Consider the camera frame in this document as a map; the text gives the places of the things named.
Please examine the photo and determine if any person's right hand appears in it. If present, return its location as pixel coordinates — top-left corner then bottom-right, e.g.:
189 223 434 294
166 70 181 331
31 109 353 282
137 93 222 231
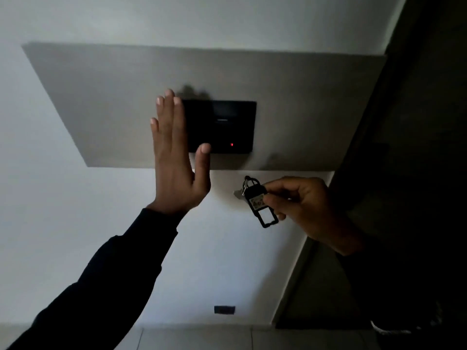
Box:
262 176 366 256

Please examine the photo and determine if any person's left hand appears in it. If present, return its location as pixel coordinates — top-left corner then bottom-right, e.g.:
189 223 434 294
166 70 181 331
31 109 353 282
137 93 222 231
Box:
148 89 212 216

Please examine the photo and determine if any black key tag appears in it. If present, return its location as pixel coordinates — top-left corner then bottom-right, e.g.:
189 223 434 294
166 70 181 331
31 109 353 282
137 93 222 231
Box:
244 176 279 229

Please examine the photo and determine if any person's left forearm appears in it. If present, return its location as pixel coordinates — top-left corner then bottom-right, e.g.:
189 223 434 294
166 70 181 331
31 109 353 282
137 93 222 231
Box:
7 208 187 350

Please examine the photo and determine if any person's right forearm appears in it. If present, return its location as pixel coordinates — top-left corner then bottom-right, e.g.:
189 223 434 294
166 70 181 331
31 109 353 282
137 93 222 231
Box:
341 229 467 337

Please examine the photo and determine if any dark door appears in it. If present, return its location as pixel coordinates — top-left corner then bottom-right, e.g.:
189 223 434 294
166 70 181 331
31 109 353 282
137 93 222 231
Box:
275 0 467 350

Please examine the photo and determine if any black wall card switch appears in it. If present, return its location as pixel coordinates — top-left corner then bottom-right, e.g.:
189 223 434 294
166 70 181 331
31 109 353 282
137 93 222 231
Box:
181 99 257 155

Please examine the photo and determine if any grey wall panel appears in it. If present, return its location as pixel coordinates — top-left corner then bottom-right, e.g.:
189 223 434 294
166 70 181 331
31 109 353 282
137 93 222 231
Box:
22 42 387 172

